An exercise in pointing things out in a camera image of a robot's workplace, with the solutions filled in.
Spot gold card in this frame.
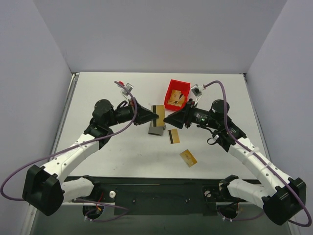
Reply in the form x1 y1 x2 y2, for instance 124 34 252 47
152 105 165 127
179 149 198 167
168 129 180 144

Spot grey card holder wallet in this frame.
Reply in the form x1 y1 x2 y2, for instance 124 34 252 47
148 121 166 136

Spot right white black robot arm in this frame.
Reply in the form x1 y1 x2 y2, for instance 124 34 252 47
164 99 306 225

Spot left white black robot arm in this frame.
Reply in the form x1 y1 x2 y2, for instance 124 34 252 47
22 99 159 216

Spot gold cards in bin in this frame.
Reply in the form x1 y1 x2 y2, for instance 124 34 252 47
167 90 185 107

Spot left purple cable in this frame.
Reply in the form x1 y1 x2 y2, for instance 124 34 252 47
1 81 136 223

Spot purple cable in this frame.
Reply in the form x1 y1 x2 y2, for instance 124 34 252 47
1 81 136 223
202 80 313 227

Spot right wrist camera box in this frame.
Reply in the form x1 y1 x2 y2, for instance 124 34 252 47
191 84 205 104

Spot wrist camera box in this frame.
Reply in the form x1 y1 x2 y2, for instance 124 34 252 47
118 82 134 100
191 84 205 104

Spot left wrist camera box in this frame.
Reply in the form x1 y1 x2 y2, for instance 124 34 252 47
118 82 134 100

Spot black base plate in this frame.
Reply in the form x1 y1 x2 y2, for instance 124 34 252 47
85 177 240 216

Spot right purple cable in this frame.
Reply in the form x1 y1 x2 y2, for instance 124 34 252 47
202 80 313 227

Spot aluminium table frame rail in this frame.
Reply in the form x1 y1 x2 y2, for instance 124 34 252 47
20 72 80 235

